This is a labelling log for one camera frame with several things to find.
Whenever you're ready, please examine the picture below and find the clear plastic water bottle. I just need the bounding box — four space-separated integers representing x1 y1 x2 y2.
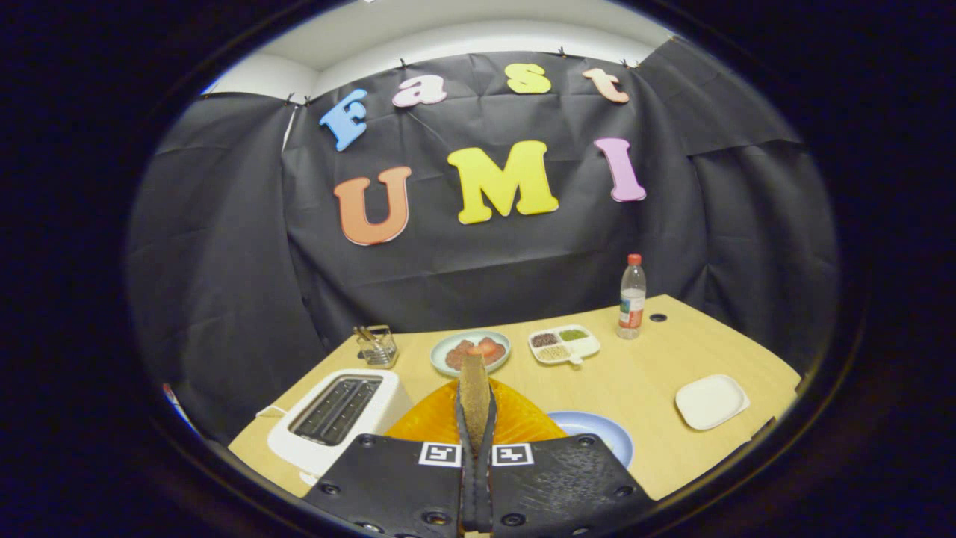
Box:
617 254 648 341

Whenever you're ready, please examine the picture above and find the blue round plate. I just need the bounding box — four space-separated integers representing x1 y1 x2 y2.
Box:
547 411 635 469

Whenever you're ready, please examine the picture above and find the white square plate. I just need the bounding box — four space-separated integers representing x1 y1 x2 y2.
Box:
675 374 751 431

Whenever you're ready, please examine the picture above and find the clear glass holder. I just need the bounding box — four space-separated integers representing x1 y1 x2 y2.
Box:
357 325 399 369

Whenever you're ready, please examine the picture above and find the white toaster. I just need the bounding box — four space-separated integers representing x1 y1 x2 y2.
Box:
267 368 413 486

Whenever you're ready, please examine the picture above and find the green round plate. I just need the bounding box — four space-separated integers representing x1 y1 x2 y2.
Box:
431 330 512 377

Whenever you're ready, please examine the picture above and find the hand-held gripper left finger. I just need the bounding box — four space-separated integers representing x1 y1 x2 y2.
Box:
302 377 479 538

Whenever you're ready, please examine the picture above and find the brown bread slice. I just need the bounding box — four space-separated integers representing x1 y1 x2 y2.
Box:
458 353 492 457

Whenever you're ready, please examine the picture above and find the white divided spice dish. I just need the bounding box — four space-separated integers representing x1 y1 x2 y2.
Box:
528 324 601 367

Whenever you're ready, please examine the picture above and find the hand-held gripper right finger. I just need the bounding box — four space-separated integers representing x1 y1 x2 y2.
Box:
478 377 658 538

